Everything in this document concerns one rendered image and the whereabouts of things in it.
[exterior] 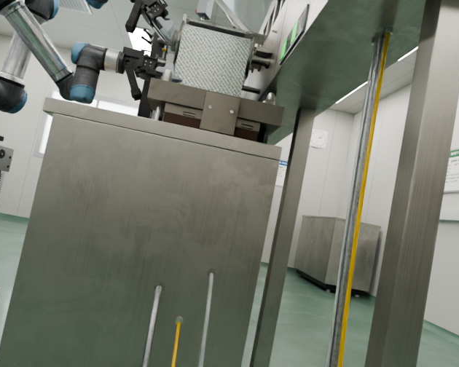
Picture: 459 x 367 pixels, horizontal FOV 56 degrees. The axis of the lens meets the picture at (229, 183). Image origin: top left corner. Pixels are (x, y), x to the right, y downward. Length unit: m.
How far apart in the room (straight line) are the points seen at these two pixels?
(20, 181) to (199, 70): 6.13
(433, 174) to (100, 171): 0.82
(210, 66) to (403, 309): 1.04
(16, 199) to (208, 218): 6.39
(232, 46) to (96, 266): 0.85
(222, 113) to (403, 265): 0.71
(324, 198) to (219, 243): 6.25
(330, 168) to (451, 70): 6.65
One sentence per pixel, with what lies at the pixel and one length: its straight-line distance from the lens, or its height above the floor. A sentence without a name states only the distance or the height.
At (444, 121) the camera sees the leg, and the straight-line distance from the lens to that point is 0.82.
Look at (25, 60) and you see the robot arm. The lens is 1.99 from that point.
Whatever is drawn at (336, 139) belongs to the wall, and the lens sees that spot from 7.55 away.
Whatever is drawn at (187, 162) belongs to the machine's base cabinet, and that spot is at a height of 0.80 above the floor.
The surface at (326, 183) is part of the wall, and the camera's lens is 7.41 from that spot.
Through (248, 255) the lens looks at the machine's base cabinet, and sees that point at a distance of 1.21.
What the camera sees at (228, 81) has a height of 1.13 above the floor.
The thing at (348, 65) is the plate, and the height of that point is 1.14.
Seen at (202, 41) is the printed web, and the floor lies 1.24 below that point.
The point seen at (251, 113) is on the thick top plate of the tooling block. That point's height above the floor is 0.99.
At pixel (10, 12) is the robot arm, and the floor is 1.18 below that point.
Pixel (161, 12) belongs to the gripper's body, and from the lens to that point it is 1.61.
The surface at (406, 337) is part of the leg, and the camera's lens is 0.79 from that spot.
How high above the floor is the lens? 0.68
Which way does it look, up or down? 4 degrees up
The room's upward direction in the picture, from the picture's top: 11 degrees clockwise
